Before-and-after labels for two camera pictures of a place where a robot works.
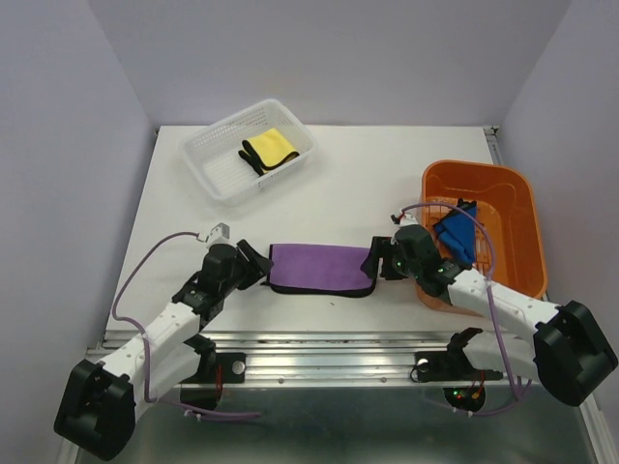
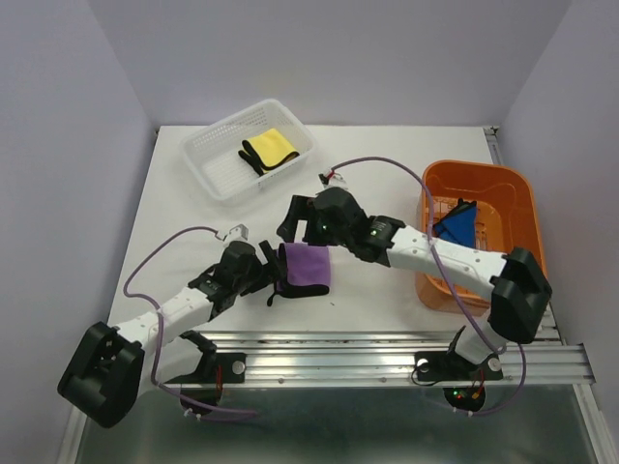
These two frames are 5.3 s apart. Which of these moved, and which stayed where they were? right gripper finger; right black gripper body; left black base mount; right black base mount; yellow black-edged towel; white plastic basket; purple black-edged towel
Moved: right black gripper body; purple black-edged towel; right gripper finger
Stayed: white plastic basket; right black base mount; yellow black-edged towel; left black base mount
